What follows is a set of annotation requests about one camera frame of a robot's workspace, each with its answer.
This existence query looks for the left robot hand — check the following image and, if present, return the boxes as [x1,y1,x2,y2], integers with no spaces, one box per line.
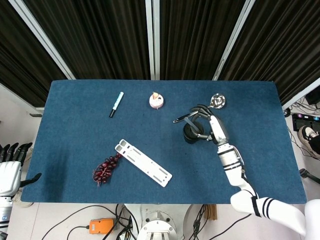
[0,142,42,197]

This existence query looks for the wooden piece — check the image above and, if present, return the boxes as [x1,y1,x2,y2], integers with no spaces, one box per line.
[205,204,218,221]

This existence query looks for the pink toy cake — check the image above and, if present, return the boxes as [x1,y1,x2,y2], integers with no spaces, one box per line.
[148,92,165,110]

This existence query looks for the person's white sneaker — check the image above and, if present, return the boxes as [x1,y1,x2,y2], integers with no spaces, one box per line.
[298,125,320,160]

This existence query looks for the silver ladle black handle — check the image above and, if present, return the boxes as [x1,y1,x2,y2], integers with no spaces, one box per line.
[172,93,227,124]

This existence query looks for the red grape bunch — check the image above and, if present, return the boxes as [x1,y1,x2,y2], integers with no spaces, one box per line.
[92,152,124,188]

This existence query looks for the orange power box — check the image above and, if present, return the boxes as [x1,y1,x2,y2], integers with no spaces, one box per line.
[89,218,116,235]

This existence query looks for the blue table cloth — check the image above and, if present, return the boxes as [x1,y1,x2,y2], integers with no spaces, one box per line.
[20,79,308,205]

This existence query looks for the white robot torso base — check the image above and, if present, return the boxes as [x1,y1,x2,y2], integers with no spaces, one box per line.
[123,203,193,240]

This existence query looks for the white perforated plastic plate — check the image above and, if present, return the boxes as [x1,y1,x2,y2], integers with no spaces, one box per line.
[114,138,173,188]

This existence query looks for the white marker pen black cap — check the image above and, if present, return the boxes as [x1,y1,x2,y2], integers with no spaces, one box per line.
[108,91,125,119]

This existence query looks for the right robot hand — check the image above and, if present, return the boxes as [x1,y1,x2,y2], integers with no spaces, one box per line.
[189,104,230,145]

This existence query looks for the black cup with lid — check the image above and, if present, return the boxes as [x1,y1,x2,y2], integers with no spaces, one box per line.
[182,120,205,145]

